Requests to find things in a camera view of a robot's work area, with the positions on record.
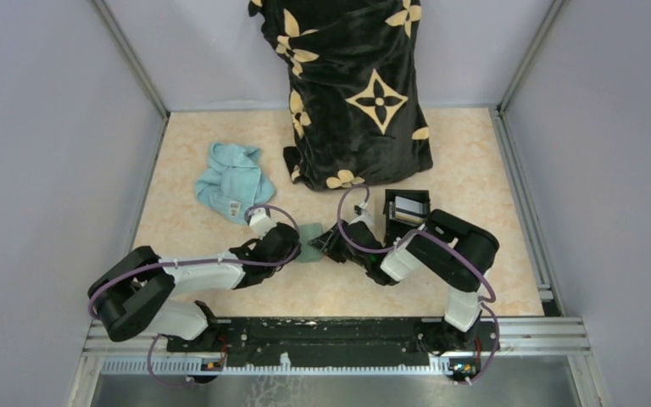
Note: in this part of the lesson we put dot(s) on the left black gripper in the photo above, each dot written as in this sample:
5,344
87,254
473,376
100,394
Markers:
261,239

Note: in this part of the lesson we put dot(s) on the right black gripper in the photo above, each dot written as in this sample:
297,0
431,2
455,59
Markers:
329,244

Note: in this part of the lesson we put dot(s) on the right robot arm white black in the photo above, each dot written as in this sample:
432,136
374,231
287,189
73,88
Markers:
456,251

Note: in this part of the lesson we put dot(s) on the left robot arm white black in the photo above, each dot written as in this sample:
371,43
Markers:
139,294

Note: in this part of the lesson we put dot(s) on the stack of cards in tray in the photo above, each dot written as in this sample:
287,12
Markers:
408,211

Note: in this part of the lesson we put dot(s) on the light blue cloth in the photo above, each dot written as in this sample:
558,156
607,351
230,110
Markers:
233,181

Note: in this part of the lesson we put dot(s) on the black beige flower-patterned blanket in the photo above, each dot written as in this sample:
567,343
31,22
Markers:
353,96

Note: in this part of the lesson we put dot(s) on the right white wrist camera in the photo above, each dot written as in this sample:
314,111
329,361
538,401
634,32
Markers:
362,214

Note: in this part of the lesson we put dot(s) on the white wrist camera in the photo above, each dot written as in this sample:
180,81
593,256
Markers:
362,214
260,221

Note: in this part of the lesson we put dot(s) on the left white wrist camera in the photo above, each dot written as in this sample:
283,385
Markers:
260,221

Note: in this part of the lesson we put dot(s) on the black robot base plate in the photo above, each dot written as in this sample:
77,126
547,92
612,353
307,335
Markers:
349,355

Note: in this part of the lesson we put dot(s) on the white slotted cable duct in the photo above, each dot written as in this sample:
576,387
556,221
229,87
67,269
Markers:
194,366

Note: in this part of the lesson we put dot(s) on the aluminium frame rail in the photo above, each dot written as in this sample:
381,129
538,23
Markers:
521,335

